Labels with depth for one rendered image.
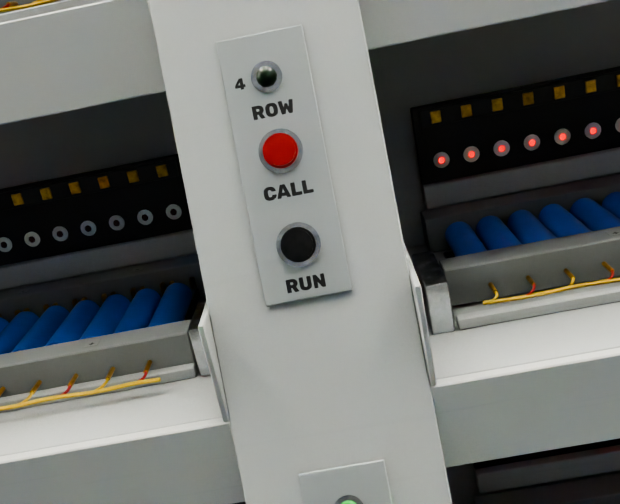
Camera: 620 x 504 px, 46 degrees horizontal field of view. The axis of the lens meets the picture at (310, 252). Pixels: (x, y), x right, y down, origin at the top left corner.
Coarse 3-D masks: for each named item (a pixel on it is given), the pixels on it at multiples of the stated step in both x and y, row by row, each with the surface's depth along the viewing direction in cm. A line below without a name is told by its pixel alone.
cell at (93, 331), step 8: (112, 296) 48; (120, 296) 48; (104, 304) 47; (112, 304) 47; (120, 304) 47; (128, 304) 48; (104, 312) 45; (112, 312) 46; (120, 312) 46; (96, 320) 44; (104, 320) 44; (112, 320) 45; (120, 320) 46; (88, 328) 43; (96, 328) 43; (104, 328) 43; (112, 328) 44; (88, 336) 42; (96, 336) 42
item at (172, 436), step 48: (144, 240) 51; (192, 240) 51; (0, 288) 53; (192, 336) 38; (192, 384) 38; (0, 432) 38; (48, 432) 37; (96, 432) 36; (144, 432) 35; (192, 432) 34; (0, 480) 35; (48, 480) 35; (96, 480) 35; (144, 480) 35; (192, 480) 35; (240, 480) 35
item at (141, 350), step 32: (32, 352) 40; (64, 352) 40; (96, 352) 39; (128, 352) 39; (160, 352) 39; (192, 352) 39; (0, 384) 40; (32, 384) 40; (64, 384) 40; (128, 384) 38
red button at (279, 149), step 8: (272, 136) 33; (280, 136) 33; (288, 136) 33; (264, 144) 33; (272, 144) 33; (280, 144) 33; (288, 144) 33; (296, 144) 33; (264, 152) 33; (272, 152) 33; (280, 152) 33; (288, 152) 33; (296, 152) 33; (272, 160) 33; (280, 160) 33; (288, 160) 33; (280, 168) 33
